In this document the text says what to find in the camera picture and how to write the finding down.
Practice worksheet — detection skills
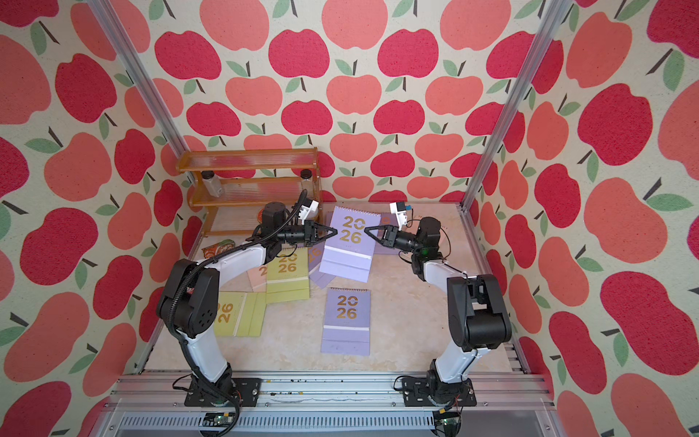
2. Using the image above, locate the green calendar lower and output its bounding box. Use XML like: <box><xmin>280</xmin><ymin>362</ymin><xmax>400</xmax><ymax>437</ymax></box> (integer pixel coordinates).
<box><xmin>214</xmin><ymin>291</ymin><xmax>267</xmax><ymax>337</ymax></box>

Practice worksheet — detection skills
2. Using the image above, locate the green calendar upper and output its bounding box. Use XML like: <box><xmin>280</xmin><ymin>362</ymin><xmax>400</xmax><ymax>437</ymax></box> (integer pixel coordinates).
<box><xmin>266</xmin><ymin>248</ymin><xmax>311</xmax><ymax>305</ymax></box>

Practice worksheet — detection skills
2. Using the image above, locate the green calendar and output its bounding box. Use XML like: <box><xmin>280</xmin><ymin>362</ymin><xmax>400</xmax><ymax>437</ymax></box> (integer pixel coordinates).
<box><xmin>214</xmin><ymin>291</ymin><xmax>267</xmax><ymax>337</ymax></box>
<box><xmin>266</xmin><ymin>248</ymin><xmax>311</xmax><ymax>305</ymax></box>

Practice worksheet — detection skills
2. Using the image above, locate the glass jar left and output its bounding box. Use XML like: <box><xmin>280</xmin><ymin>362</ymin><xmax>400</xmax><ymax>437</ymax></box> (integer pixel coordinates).
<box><xmin>201</xmin><ymin>170</ymin><xmax>223</xmax><ymax>198</ymax></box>

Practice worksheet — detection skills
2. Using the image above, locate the aluminium post right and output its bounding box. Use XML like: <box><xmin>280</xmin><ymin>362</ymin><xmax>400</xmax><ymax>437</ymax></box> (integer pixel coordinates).
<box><xmin>461</xmin><ymin>0</ymin><xmax>573</xmax><ymax>214</ymax></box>

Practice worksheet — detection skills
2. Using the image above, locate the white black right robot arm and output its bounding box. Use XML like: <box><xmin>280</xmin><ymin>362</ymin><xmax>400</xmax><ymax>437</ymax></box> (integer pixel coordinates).
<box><xmin>364</xmin><ymin>217</ymin><xmax>513</xmax><ymax>405</ymax></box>

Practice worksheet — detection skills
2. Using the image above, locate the orange wooden shelf rack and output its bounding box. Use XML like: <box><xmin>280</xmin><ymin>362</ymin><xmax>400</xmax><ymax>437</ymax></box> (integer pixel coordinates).
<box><xmin>177</xmin><ymin>148</ymin><xmax>321</xmax><ymax>237</ymax></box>

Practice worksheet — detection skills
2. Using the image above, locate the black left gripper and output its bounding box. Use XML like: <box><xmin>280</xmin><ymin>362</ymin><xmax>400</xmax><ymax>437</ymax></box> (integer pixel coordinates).
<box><xmin>277</xmin><ymin>222</ymin><xmax>337</xmax><ymax>247</ymax></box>

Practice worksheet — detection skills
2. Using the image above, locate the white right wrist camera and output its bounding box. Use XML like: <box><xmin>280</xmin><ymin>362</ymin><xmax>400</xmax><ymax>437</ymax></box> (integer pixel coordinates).
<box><xmin>390</xmin><ymin>201</ymin><xmax>411</xmax><ymax>229</ymax></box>

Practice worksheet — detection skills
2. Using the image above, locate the aluminium post left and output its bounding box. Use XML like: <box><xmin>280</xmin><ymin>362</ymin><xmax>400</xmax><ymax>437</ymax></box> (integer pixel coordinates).
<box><xmin>87</xmin><ymin>0</ymin><xmax>187</xmax><ymax>158</ymax></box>

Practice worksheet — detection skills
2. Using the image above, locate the aluminium frame rail front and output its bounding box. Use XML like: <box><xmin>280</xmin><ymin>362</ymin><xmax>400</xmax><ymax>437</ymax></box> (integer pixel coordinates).
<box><xmin>88</xmin><ymin>371</ymin><xmax>565</xmax><ymax>436</ymax></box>

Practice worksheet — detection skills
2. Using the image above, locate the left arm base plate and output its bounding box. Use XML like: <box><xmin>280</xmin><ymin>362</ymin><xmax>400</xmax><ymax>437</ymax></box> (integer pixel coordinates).
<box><xmin>184</xmin><ymin>375</ymin><xmax>262</xmax><ymax>408</ymax></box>

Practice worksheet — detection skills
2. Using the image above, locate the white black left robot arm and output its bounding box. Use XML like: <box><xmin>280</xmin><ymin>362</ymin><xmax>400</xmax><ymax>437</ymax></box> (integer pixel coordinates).
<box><xmin>156</xmin><ymin>193</ymin><xmax>337</xmax><ymax>405</ymax></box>

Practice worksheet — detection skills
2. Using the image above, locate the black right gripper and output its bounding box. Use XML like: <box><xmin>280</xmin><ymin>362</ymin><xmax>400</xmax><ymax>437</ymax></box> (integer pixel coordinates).
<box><xmin>367</xmin><ymin>227</ymin><xmax>422</xmax><ymax>259</ymax></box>

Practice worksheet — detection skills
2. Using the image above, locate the glass jar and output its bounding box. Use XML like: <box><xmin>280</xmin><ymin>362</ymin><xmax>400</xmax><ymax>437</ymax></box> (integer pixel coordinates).
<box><xmin>201</xmin><ymin>170</ymin><xmax>223</xmax><ymax>198</ymax></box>
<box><xmin>300</xmin><ymin>169</ymin><xmax>314</xmax><ymax>198</ymax></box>

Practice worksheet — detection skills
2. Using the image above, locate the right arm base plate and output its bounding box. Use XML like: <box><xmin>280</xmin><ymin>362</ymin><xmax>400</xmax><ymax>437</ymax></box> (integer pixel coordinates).
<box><xmin>394</xmin><ymin>376</ymin><xmax>478</xmax><ymax>409</ymax></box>

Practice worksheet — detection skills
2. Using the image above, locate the snack packet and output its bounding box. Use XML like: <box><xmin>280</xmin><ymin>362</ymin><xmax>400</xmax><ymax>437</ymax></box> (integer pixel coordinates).
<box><xmin>202</xmin><ymin>239</ymin><xmax>236</xmax><ymax>260</ymax></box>

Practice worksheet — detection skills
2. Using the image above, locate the aluminium post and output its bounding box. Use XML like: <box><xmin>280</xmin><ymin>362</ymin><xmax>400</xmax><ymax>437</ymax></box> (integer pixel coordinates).
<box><xmin>87</xmin><ymin>0</ymin><xmax>187</xmax><ymax>158</ymax></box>
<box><xmin>461</xmin><ymin>0</ymin><xmax>573</xmax><ymax>214</ymax></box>

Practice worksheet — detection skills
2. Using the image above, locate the glass jar right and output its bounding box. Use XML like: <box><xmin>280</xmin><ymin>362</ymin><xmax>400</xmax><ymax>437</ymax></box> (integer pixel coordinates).
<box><xmin>300</xmin><ymin>169</ymin><xmax>314</xmax><ymax>198</ymax></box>

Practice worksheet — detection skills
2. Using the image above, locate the pink calendar left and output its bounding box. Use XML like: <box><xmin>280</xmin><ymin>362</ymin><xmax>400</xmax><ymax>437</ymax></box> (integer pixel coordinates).
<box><xmin>247</xmin><ymin>266</ymin><xmax>267</xmax><ymax>292</ymax></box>

